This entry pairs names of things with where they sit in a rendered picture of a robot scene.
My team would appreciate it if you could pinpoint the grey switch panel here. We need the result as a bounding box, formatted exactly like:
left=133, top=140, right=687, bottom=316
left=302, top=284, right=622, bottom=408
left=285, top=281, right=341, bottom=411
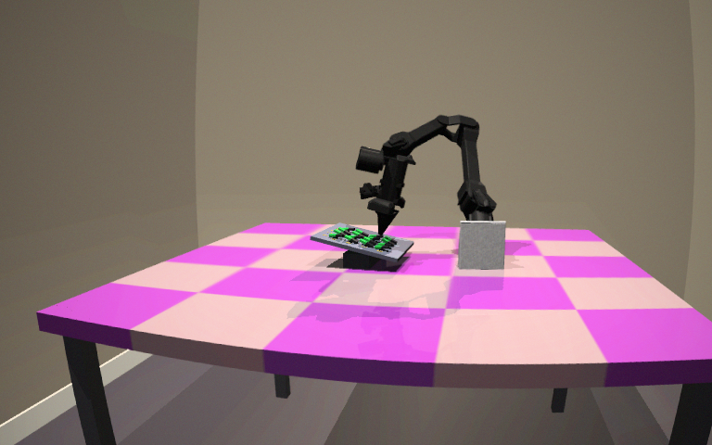
left=310, top=222, right=414, bottom=270

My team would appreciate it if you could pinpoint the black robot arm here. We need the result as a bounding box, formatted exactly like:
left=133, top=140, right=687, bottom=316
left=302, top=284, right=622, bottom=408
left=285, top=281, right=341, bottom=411
left=356, top=115, right=497, bottom=221

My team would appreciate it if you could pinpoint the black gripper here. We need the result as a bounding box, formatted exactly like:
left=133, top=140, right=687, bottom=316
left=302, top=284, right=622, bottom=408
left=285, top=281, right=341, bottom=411
left=367, top=175, right=405, bottom=235

